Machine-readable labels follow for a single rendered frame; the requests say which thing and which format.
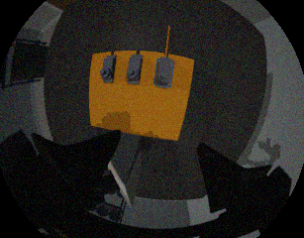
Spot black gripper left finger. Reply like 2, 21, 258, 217
32, 130, 121, 202

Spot orange flat deck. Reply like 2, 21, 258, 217
88, 51, 194, 140

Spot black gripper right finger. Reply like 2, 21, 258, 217
196, 143, 271, 213

